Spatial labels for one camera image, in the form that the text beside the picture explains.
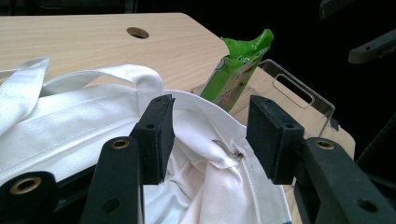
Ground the white tote bag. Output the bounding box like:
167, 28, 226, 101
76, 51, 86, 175
0, 56, 294, 224

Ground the clear plastic tray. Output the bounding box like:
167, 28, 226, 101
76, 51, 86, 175
190, 58, 341, 138

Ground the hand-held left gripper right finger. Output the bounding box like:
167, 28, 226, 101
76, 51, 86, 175
245, 94, 396, 224

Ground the green snack packet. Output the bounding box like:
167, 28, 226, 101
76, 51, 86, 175
199, 28, 276, 113

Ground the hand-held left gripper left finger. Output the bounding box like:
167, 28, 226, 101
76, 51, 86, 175
78, 93, 177, 224

